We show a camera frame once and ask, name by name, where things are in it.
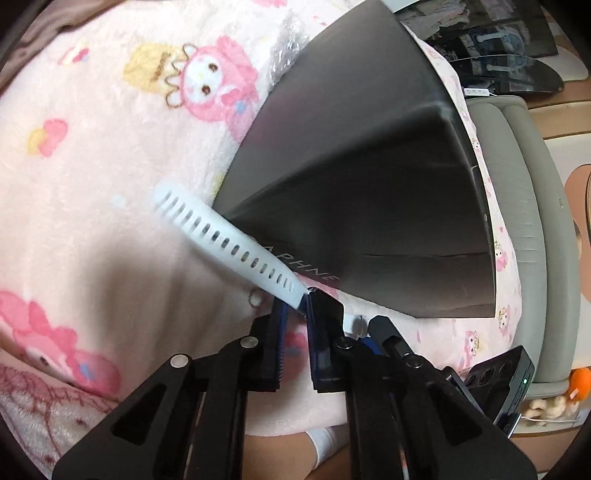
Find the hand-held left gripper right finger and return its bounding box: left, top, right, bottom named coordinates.
left=305, top=287, right=539, bottom=480

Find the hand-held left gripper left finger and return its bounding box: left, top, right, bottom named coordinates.
left=51, top=299, right=291, bottom=480

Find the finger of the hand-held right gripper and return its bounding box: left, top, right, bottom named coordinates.
left=360, top=316, right=411, bottom=357

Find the white perforated strap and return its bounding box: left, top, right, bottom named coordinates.
left=154, top=181, right=309, bottom=311

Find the black cardboard box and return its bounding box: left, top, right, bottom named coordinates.
left=213, top=0, right=498, bottom=320

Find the cream plush toy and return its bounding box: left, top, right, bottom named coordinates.
left=526, top=394, right=578, bottom=423

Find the orange plush toy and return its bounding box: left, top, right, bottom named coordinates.
left=566, top=367, right=591, bottom=407

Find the person's leg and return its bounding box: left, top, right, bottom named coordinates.
left=242, top=425, right=357, bottom=480

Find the pink cartoon printed blanket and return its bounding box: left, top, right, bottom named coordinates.
left=0, top=0, right=522, bottom=437

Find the pink red-patterned bedsheet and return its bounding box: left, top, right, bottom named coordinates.
left=0, top=360, right=122, bottom=468

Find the clear plastic wrap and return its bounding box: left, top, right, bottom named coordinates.
left=268, top=9, right=320, bottom=84

